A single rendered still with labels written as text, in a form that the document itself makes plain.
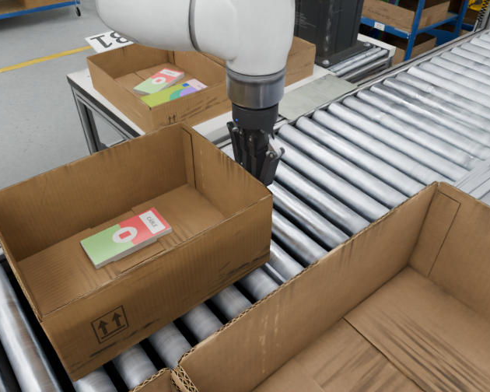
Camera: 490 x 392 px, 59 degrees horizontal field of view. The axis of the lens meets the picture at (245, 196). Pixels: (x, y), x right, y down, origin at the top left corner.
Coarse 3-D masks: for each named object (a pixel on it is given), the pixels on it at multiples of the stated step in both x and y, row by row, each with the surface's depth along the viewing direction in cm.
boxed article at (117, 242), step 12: (144, 216) 89; (156, 216) 89; (108, 228) 87; (120, 228) 87; (132, 228) 87; (144, 228) 87; (156, 228) 87; (168, 228) 87; (84, 240) 84; (96, 240) 84; (108, 240) 84; (120, 240) 84; (132, 240) 84; (144, 240) 84; (96, 252) 82; (108, 252) 82; (120, 252) 82; (132, 252) 84; (96, 264) 80
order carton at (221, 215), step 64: (192, 128) 87; (0, 192) 73; (64, 192) 81; (128, 192) 90; (192, 192) 97; (256, 192) 76; (64, 256) 83; (128, 256) 84; (192, 256) 67; (256, 256) 79; (64, 320) 57; (128, 320) 66
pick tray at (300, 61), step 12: (300, 48) 141; (312, 48) 135; (216, 60) 131; (288, 60) 130; (300, 60) 134; (312, 60) 137; (288, 72) 133; (300, 72) 137; (312, 72) 141; (288, 84) 136
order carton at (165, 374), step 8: (168, 368) 36; (152, 376) 36; (160, 376) 36; (168, 376) 37; (176, 376) 36; (144, 384) 35; (152, 384) 36; (160, 384) 36; (168, 384) 37; (176, 384) 36; (184, 384) 35
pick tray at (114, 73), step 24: (120, 48) 134; (144, 48) 139; (96, 72) 126; (120, 72) 138; (144, 72) 141; (192, 72) 139; (216, 72) 128; (120, 96) 119; (192, 96) 113; (216, 96) 118; (144, 120) 112; (168, 120) 112; (192, 120) 117
